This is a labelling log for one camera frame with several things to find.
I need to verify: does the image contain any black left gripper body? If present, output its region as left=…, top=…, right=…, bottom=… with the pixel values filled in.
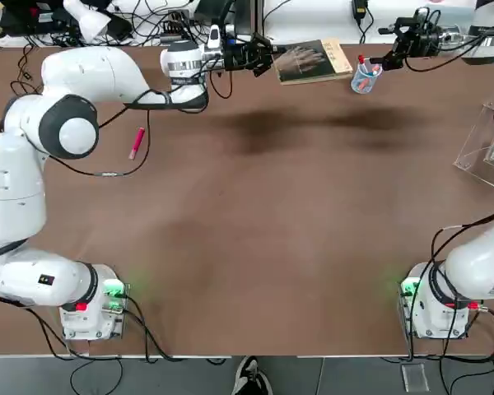
left=224, top=40, right=257, bottom=72

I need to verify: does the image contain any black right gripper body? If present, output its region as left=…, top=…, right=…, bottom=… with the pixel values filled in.
left=407, top=18, right=442, bottom=57

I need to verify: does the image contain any clear acrylic storage rack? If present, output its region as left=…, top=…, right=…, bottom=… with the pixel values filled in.
left=452, top=101, right=494, bottom=188

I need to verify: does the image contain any orange marker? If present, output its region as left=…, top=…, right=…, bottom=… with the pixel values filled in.
left=357, top=62, right=381, bottom=93

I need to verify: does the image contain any black power strip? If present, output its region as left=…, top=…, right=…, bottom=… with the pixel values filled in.
left=351, top=0, right=371, bottom=22

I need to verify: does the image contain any pale blue pen cup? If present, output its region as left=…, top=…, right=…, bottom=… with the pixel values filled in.
left=350, top=55, right=384, bottom=95

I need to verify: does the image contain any pink highlighter pen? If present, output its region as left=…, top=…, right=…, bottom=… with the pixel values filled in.
left=127, top=127, right=147, bottom=160

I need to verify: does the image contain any white desk lamp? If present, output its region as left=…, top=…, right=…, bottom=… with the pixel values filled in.
left=61, top=0, right=113, bottom=45

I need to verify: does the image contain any person's sneaker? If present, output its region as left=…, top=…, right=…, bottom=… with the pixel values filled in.
left=233, top=355, right=275, bottom=395

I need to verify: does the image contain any metal floor outlet cover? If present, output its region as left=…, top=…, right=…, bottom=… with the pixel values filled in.
left=401, top=361, right=431, bottom=394

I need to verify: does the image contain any aluminium frame post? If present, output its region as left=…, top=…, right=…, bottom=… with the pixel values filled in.
left=233, top=0, right=265, bottom=40

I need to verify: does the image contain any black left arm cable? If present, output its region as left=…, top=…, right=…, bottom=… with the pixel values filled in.
left=44, top=61, right=235, bottom=179

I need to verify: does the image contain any black lamp power cable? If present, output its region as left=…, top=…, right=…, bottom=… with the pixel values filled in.
left=8, top=43, right=46, bottom=109

